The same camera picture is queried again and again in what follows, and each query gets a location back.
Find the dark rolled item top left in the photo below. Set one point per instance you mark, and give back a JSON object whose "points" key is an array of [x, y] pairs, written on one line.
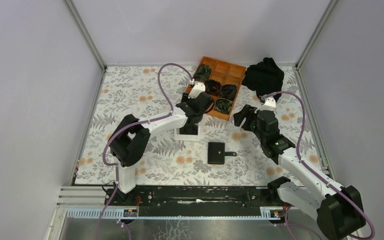
{"points": [[202, 73]]}

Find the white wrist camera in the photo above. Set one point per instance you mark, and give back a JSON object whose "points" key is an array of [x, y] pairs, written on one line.
{"points": [[268, 105], [197, 89]]}

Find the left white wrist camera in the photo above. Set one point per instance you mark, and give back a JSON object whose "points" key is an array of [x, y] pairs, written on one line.
{"points": [[197, 89]]}

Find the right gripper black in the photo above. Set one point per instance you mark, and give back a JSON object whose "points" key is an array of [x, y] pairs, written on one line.
{"points": [[248, 112]]}

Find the dark rolled item middle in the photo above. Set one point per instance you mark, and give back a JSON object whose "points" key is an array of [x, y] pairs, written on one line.
{"points": [[212, 87]]}

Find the white plastic card box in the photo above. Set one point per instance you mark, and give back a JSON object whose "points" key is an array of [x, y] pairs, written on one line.
{"points": [[191, 138]]}

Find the dark rolled item right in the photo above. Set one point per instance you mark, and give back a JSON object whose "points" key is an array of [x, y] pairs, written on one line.
{"points": [[228, 91]]}

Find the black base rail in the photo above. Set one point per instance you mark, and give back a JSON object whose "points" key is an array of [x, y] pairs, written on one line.
{"points": [[195, 199]]}

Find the dark rolled item bottom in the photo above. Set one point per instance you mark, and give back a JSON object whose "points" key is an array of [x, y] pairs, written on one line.
{"points": [[223, 105]]}

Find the black crumpled cloth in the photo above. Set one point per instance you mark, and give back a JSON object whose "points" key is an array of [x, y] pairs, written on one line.
{"points": [[264, 77]]}

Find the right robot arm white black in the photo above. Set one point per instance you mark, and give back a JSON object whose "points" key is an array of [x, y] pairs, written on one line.
{"points": [[337, 210]]}

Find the slotted cable duct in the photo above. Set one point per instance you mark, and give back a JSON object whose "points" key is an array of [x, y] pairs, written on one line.
{"points": [[140, 214]]}

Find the dark rolled item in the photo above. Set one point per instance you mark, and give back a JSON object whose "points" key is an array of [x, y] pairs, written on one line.
{"points": [[223, 105], [228, 91], [202, 73], [212, 87]]}

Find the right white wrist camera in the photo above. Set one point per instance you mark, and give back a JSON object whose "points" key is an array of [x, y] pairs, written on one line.
{"points": [[268, 105]]}

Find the orange compartment tray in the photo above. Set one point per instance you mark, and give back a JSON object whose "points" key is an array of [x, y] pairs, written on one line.
{"points": [[222, 81]]}

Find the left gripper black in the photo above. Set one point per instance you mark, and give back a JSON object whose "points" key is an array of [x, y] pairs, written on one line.
{"points": [[185, 98]]}

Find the black leather card holder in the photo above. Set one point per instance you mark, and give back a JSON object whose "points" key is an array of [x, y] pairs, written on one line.
{"points": [[216, 153]]}

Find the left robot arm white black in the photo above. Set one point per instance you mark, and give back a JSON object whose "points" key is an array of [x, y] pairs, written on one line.
{"points": [[130, 139]]}

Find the black card in box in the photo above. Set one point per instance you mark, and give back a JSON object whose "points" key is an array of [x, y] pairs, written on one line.
{"points": [[191, 129]]}

